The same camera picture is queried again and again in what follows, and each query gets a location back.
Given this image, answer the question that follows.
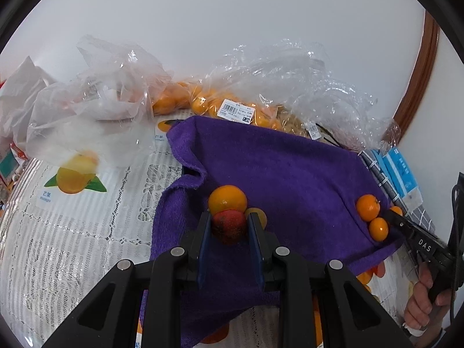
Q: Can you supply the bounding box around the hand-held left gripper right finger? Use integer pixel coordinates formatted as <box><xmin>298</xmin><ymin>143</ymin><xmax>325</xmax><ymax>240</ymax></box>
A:
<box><xmin>246</xmin><ymin>212</ymin><xmax>414</xmax><ymax>348</ymax></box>

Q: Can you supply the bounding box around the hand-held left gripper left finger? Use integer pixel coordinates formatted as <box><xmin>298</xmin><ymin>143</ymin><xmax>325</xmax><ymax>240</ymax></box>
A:
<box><xmin>41</xmin><ymin>211</ymin><xmax>214</xmax><ymax>348</ymax></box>

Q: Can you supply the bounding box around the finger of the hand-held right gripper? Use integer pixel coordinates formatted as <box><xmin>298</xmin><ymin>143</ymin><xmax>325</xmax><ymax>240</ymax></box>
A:
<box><xmin>383</xmin><ymin>207</ymin><xmax>445</xmax><ymax>262</ymax></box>

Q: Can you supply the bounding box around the small yellow fruit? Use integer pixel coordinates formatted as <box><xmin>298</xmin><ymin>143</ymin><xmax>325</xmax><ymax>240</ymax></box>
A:
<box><xmin>244</xmin><ymin>207</ymin><xmax>268</xmax><ymax>230</ymax></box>

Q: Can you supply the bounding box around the small red fruit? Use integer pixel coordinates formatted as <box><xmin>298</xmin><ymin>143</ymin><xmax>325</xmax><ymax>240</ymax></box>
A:
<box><xmin>211</xmin><ymin>209</ymin><xmax>248</xmax><ymax>246</ymax></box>

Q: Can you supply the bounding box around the large orange mandarin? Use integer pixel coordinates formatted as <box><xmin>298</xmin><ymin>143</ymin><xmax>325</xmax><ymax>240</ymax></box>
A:
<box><xmin>208</xmin><ymin>185</ymin><xmax>248</xmax><ymax>215</ymax></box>

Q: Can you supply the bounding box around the purple towel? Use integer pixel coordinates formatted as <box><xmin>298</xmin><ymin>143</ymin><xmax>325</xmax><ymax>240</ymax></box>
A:
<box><xmin>139</xmin><ymin>115</ymin><xmax>405</xmax><ymax>348</ymax></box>

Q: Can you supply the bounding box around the person's right hand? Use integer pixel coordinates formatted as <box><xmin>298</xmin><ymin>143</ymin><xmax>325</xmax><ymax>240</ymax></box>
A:
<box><xmin>403</xmin><ymin>261</ymin><xmax>454</xmax><ymax>336</ymax></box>

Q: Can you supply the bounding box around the blue tissue packet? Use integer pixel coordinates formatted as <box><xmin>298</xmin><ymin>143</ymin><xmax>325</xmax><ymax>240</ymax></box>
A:
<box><xmin>380</xmin><ymin>148</ymin><xmax>423</xmax><ymax>207</ymax></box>

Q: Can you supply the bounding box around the clear plastic bag of mandarins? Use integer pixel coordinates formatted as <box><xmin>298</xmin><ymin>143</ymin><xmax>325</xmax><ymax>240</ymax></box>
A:
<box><xmin>148</xmin><ymin>40</ymin><xmax>327</xmax><ymax>131</ymax></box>

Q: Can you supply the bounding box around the crumpled clear plastic fruit bag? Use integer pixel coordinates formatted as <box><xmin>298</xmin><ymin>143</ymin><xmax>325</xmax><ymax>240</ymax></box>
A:
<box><xmin>275</xmin><ymin>76</ymin><xmax>401</xmax><ymax>153</ymax></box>

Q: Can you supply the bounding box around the white plastic bag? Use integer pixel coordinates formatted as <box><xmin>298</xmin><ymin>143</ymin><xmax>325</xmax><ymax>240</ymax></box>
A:
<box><xmin>0</xmin><ymin>56</ymin><xmax>55</xmax><ymax>189</ymax></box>

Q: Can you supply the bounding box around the brown wooden door frame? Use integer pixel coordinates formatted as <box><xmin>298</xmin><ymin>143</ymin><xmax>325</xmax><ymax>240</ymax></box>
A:
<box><xmin>393</xmin><ymin>9</ymin><xmax>440</xmax><ymax>131</ymax></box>

